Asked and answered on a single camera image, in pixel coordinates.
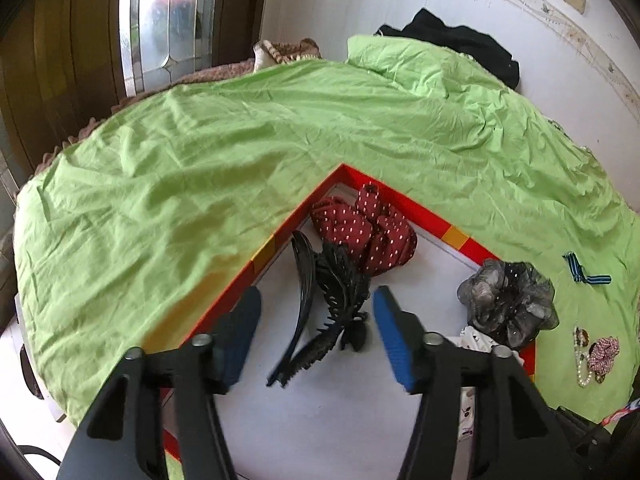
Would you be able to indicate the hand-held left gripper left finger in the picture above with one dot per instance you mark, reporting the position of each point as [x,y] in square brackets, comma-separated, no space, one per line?
[244,332]

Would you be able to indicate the grey sheer scrunchie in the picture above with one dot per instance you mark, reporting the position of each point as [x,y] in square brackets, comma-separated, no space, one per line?
[505,300]

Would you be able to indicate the black feather hair clip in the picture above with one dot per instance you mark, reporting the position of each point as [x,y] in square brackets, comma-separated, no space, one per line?
[340,280]

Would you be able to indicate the leopard print scrunchie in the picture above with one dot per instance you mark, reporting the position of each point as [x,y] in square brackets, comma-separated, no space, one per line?
[581,335]

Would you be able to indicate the black cloth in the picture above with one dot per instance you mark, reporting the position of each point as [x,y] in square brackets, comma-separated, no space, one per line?
[460,40]

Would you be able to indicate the striped brown pillow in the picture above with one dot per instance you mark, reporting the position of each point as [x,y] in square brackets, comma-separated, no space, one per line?
[285,52]

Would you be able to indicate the green bed sheet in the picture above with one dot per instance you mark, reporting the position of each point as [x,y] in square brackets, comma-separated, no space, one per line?
[200,160]

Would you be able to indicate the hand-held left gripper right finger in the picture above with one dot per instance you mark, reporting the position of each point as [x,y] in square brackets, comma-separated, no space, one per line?
[395,345]

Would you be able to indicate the red checked scrunchie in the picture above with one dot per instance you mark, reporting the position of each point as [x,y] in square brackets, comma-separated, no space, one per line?
[605,352]

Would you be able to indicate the red polka dot scrunchie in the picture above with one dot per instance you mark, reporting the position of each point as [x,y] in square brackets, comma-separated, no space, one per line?
[350,230]

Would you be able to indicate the wooden door frame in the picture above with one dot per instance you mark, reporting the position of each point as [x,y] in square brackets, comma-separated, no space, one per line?
[65,60]

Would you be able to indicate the stained glass window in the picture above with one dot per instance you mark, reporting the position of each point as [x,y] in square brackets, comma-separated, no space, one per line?
[170,20]

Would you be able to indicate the white cherry print scrunchie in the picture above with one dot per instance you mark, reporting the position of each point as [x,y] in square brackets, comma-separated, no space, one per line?
[475,340]

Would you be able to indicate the red-bordered white box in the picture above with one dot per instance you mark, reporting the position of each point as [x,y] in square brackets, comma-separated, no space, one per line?
[310,420]

